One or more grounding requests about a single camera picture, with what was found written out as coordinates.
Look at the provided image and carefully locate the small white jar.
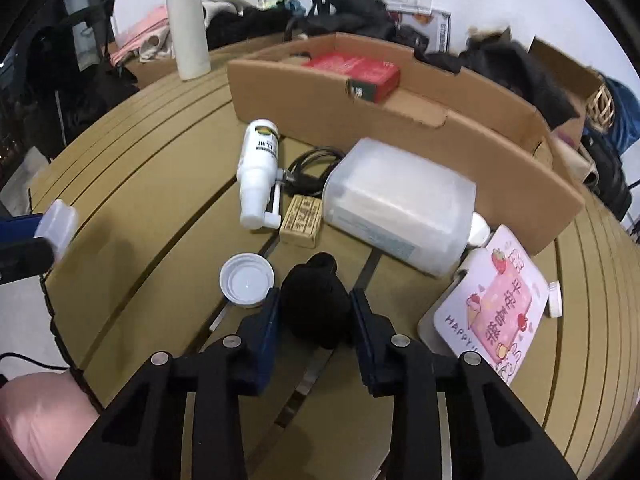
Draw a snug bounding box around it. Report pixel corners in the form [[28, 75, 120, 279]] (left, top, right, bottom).
[[468, 211, 491, 248]]

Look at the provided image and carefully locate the printed appliance box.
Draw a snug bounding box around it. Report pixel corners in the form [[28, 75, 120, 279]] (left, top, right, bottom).
[[390, 9, 451, 53]]

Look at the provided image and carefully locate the pink cushion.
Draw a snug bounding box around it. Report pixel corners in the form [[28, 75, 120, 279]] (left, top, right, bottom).
[[1, 372, 98, 479]]

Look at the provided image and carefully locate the small white bottle cap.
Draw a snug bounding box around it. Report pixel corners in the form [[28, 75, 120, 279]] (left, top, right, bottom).
[[548, 281, 563, 318]]

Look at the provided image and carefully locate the brown cardboard tray box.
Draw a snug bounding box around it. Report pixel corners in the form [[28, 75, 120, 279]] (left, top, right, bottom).
[[228, 34, 585, 255]]

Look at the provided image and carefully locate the translucent plastic container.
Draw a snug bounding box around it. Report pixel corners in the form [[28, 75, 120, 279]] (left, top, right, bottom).
[[322, 138, 476, 276]]

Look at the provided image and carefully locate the woven rattan basket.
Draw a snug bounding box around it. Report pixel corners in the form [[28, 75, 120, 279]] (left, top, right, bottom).
[[586, 81, 615, 133]]

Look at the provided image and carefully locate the white spray bottle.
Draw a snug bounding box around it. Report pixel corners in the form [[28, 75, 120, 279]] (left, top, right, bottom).
[[236, 119, 283, 231]]

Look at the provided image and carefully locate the black clothing pile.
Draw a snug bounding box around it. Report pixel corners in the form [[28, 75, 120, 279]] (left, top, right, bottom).
[[205, 0, 578, 129]]

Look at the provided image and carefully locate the white thermos bottle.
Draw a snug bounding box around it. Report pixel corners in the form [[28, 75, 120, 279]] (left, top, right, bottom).
[[166, 0, 212, 81]]

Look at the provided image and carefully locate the red printed box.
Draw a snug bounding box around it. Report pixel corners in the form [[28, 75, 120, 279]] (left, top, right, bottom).
[[303, 52, 400, 103]]

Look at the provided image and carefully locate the pink happy birthday card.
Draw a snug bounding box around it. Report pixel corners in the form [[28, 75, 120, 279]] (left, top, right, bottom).
[[418, 226, 549, 384]]

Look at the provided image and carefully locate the black power cable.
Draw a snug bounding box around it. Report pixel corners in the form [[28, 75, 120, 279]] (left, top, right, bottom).
[[282, 145, 346, 198]]

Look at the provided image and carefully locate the white jar lid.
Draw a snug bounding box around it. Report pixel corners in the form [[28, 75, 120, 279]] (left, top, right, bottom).
[[219, 252, 276, 308]]

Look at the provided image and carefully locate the blue fabric bag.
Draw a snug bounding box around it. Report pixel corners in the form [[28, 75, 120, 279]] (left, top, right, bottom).
[[604, 77, 640, 156]]

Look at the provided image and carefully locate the beige pink clothes heap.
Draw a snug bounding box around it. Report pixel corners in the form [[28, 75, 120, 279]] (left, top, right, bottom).
[[112, 0, 238, 65]]

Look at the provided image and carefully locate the open brown cardboard box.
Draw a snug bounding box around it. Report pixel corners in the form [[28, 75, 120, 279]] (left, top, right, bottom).
[[529, 37, 602, 150]]

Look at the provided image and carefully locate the small tan soap box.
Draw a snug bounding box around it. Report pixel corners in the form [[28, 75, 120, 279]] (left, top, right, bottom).
[[279, 195, 322, 248]]

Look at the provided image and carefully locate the black sock bundle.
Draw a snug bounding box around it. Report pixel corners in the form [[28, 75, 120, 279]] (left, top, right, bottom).
[[278, 252, 355, 350]]

